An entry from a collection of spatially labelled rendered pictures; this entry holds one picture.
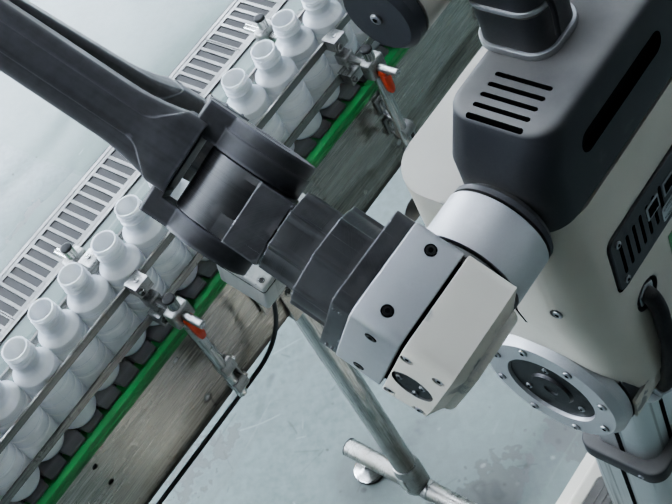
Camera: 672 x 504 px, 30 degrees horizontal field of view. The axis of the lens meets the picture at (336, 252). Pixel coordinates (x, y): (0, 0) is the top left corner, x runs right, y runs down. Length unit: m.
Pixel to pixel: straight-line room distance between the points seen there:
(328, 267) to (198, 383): 0.91
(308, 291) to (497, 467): 1.71
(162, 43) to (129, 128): 2.84
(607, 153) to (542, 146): 0.09
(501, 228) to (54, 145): 2.86
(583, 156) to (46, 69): 0.41
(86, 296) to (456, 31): 0.75
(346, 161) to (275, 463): 1.05
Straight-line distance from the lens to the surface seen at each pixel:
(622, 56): 0.97
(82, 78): 0.97
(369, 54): 1.76
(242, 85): 1.72
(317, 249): 0.90
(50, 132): 3.76
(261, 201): 0.93
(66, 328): 1.63
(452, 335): 0.87
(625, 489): 1.59
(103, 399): 1.71
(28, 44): 0.99
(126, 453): 1.75
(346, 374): 2.13
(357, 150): 1.89
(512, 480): 2.58
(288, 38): 1.78
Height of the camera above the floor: 2.27
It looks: 49 degrees down
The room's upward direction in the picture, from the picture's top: 30 degrees counter-clockwise
